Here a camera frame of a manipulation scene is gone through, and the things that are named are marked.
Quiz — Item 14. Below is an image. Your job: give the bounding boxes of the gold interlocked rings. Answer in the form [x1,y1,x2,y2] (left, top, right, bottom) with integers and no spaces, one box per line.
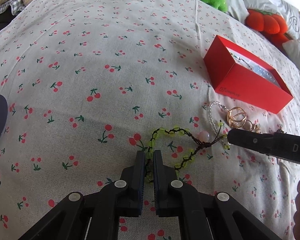
[226,106,254,132]

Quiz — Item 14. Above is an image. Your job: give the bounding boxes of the green bead black cord bracelet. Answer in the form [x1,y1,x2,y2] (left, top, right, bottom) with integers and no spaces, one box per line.
[143,121,231,183]

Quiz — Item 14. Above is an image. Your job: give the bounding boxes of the light blue bead bracelet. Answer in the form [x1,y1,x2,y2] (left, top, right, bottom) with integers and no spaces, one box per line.
[252,64,282,88]

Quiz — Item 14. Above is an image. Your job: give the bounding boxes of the clear crystal bead bracelet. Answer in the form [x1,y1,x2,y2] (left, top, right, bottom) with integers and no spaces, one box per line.
[207,101,229,133]

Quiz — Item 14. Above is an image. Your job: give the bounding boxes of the pearl gold earring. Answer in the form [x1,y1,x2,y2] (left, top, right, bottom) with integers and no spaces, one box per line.
[250,124,261,133]

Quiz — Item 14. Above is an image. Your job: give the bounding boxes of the red open cardboard box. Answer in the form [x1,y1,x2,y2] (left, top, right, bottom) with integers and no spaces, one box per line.
[204,35,293,114]

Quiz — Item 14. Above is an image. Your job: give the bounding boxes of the red orange plush pumpkin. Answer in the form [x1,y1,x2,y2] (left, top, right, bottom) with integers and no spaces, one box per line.
[245,9,290,48]

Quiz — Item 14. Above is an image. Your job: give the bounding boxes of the cherry print bed sheet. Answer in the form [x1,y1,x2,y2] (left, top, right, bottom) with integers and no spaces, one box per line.
[0,0,300,239]

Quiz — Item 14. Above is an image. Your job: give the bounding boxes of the white patterned pillow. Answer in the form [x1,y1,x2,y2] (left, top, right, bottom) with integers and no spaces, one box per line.
[226,0,300,40]

